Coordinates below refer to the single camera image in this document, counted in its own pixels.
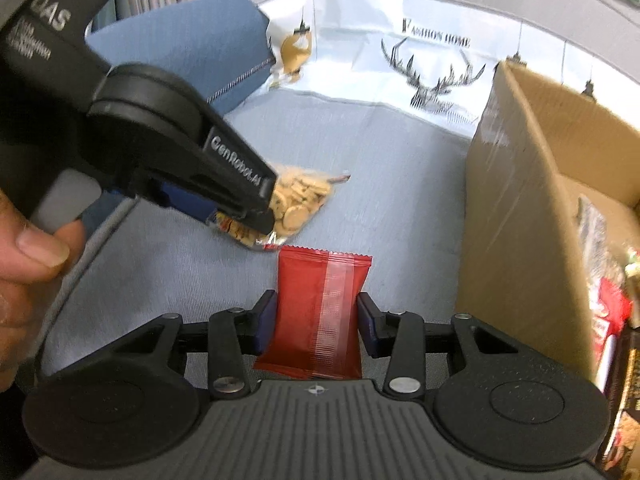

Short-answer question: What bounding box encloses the grey deer-print sofa cover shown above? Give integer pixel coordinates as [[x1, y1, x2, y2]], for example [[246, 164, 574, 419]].
[[29, 0, 640, 391]]

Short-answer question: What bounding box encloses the silver foil snack packet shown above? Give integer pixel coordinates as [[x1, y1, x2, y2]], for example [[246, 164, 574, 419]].
[[577, 194, 625, 302]]

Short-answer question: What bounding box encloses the blue sofa armrest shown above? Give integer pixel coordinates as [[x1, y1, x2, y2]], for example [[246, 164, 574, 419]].
[[79, 0, 278, 236]]

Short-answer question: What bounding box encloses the clear bag of crackers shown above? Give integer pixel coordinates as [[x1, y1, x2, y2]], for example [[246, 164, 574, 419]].
[[206, 164, 352, 252]]

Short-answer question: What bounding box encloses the black gold snack packet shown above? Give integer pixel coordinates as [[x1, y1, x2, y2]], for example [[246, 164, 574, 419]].
[[597, 326, 639, 479]]

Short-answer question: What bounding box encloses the red spicy snack packet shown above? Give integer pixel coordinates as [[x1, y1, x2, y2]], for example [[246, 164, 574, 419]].
[[589, 278, 632, 389]]

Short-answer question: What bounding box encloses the plain red snack packet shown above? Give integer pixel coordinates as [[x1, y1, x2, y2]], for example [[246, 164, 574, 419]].
[[254, 246, 372, 380]]

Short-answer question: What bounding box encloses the person's left hand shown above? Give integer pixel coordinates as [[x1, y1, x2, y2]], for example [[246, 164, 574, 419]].
[[0, 195, 86, 391]]

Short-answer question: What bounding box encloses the small red yellow candy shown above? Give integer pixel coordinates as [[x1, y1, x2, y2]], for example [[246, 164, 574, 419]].
[[624, 246, 640, 284]]

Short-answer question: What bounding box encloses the brown cardboard box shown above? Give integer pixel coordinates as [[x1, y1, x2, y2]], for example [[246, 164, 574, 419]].
[[457, 61, 639, 379]]

